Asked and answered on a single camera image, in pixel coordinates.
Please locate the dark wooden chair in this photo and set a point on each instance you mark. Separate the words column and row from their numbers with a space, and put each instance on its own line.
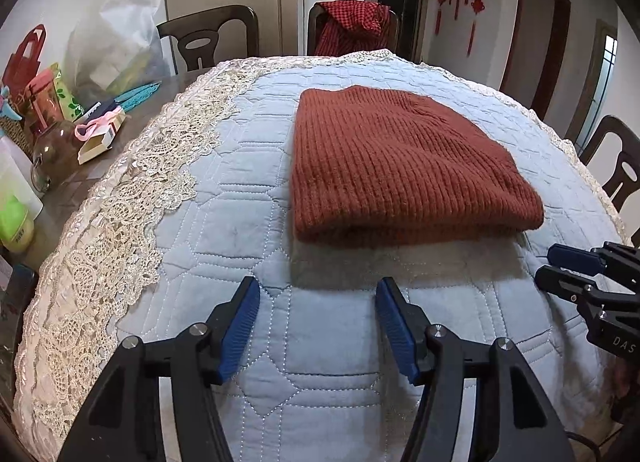
column 175, row 29
column 607, row 137
column 311, row 27

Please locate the red gift bag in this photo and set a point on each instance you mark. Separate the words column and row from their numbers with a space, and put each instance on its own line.
column 20, row 67

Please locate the small cream cardboard box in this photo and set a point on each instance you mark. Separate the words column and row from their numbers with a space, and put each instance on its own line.
column 95, row 147

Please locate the green-lidded bottle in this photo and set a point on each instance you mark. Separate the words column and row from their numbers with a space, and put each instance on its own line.
column 15, row 224

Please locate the blue quilted lace-edged cloth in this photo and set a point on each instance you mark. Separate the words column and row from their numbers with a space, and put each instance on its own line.
column 100, row 262

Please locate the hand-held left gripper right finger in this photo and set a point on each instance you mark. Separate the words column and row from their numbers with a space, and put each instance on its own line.
column 395, row 332

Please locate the red checkered garment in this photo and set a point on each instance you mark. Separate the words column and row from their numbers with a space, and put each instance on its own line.
column 350, row 24

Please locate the round glass jar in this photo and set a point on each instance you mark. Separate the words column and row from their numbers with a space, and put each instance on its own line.
column 55, row 154

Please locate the translucent plastic bag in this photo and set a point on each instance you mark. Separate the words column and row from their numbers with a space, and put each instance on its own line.
column 112, row 42

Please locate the light blue quilted blanket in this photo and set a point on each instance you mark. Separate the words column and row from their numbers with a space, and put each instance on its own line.
column 225, row 222

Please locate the brown wooden door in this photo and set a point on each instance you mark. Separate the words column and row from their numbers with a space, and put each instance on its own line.
column 537, row 37

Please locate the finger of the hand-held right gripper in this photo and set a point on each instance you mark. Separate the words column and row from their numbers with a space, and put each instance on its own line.
column 570, row 255
column 560, row 282

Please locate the rust knit sweater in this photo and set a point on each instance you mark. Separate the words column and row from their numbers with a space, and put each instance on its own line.
column 400, row 167

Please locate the white plastic container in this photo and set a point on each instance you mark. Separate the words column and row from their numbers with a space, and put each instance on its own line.
column 12, row 177

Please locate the leopard print pouch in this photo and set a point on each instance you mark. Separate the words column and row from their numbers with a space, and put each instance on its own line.
column 15, row 134

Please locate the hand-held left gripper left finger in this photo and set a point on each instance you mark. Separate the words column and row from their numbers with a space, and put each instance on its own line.
column 240, row 327

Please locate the green leaf-print bag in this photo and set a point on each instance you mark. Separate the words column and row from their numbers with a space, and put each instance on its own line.
column 70, row 94

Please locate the brown door with window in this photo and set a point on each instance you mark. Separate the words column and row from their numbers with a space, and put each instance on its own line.
column 595, row 77

